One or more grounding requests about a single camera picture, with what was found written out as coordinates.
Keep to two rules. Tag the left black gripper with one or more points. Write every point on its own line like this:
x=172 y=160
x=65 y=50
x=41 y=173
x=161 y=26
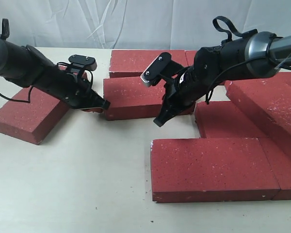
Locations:
x=70 y=86

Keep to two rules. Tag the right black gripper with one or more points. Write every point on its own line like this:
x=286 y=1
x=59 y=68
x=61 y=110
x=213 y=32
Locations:
x=188 y=86

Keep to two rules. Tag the red brick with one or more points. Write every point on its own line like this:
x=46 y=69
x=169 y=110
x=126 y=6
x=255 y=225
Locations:
x=131 y=63
x=190 y=54
x=130 y=99
x=32 y=122
x=281 y=167
x=222 y=119
x=268 y=105
x=210 y=170

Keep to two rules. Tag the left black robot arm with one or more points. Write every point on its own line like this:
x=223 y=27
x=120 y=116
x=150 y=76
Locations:
x=26 y=66

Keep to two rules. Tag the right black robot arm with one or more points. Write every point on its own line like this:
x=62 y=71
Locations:
x=257 y=57

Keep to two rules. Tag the wrinkled blue-grey backdrop cloth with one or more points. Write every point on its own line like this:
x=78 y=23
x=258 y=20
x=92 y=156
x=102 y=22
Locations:
x=137 y=24

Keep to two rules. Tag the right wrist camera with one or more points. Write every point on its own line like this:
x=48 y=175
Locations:
x=157 y=69

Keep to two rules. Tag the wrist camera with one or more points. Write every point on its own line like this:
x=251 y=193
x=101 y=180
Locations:
x=82 y=62
x=157 y=69

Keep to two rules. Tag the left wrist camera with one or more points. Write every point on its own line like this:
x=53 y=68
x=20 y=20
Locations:
x=82 y=62

